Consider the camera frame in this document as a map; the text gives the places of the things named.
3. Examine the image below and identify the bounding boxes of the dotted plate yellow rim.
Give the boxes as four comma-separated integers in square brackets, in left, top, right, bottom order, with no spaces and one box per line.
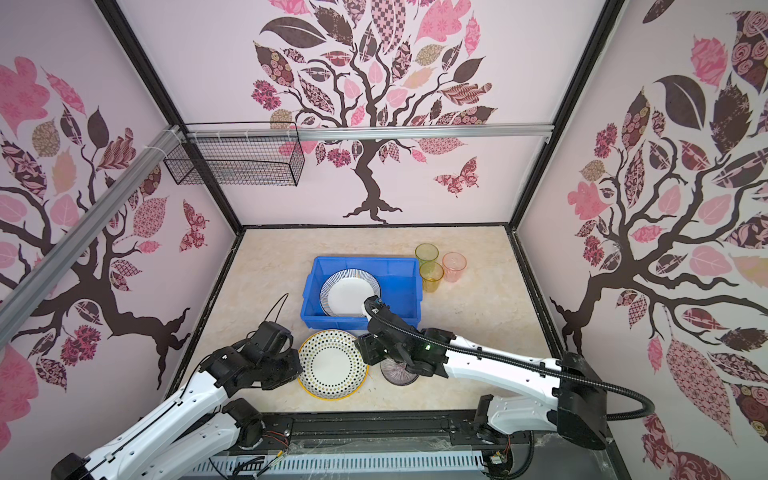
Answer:
[298,329,369,401]

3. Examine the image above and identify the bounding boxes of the black striped rim white plate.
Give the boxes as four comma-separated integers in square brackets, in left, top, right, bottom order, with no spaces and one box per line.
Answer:
[319,269,381,317]

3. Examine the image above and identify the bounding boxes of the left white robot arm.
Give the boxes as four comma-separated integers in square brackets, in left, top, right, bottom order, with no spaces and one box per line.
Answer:
[51,346,302,479]

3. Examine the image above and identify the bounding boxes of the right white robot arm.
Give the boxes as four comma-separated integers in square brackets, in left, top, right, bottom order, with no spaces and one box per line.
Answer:
[355,327,609,450]

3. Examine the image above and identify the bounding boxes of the blue plastic bin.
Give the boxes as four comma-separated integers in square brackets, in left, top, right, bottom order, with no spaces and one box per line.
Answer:
[300,256,423,331]

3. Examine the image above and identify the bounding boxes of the yellow transparent cup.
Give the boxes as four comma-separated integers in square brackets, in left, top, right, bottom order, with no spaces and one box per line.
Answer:
[419,261,444,293]

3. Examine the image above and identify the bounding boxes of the pink transparent cup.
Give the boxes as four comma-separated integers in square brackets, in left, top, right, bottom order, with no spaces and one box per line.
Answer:
[442,252,468,283]

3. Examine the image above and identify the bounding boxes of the green transparent cup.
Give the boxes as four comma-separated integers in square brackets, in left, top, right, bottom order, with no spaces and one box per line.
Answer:
[414,243,440,264]

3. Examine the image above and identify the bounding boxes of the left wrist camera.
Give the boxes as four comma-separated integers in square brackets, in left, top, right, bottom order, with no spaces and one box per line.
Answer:
[250,321,293,356]

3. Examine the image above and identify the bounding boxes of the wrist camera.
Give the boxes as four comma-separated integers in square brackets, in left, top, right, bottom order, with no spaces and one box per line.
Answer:
[362,295,397,334]
[250,321,293,356]

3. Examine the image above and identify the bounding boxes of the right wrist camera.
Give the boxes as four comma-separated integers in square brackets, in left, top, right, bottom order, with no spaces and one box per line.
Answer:
[362,295,397,334]

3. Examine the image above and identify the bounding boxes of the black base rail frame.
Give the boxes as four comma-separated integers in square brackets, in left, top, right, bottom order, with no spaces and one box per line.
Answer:
[110,407,631,480]

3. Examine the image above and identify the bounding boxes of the white slotted cable duct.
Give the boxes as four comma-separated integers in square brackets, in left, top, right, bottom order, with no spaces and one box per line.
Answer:
[183,451,486,479]

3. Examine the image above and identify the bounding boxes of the black wire basket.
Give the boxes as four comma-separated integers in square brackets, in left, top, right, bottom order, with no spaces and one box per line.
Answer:
[164,120,305,187]

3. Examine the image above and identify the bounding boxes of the right black corrugated cable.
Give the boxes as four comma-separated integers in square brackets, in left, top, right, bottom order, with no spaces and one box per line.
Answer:
[362,299,656,422]

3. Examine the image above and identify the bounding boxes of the aluminium rail back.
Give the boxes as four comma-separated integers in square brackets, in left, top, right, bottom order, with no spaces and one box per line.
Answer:
[186,123,554,141]

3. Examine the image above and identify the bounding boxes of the aluminium rail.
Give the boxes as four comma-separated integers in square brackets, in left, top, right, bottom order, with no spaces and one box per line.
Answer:
[1,125,183,345]
[186,123,554,141]

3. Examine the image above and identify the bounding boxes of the aluminium rail left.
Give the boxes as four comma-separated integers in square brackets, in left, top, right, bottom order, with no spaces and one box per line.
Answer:
[1,125,183,345]

